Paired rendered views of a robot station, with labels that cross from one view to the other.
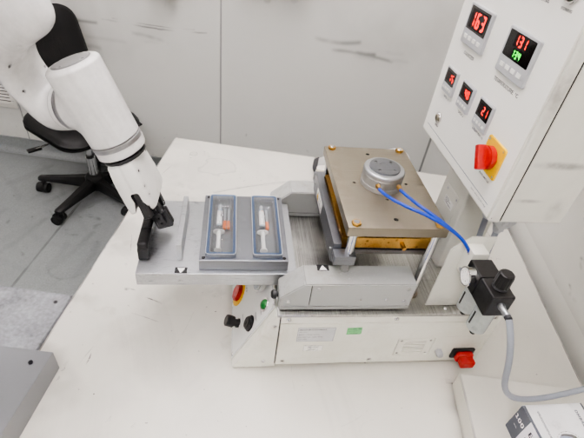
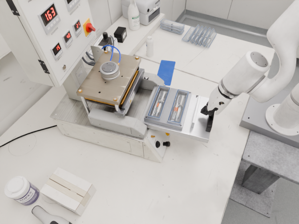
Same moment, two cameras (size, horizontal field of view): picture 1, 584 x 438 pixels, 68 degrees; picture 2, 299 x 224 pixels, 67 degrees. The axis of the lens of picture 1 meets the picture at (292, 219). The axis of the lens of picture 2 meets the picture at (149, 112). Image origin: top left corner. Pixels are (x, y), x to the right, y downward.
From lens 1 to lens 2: 1.29 m
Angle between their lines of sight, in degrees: 84
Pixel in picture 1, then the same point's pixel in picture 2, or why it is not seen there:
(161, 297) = (201, 146)
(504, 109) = (79, 14)
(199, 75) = not seen: outside the picture
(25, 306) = (261, 157)
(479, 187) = (90, 39)
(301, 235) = (138, 114)
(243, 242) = (171, 96)
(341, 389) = not seen: hidden behind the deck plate
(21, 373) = (250, 115)
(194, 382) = not seen: hidden behind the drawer
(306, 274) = (153, 77)
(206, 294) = (180, 142)
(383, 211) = (122, 61)
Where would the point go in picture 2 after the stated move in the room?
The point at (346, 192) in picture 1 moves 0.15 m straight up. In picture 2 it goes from (130, 71) to (126, 41)
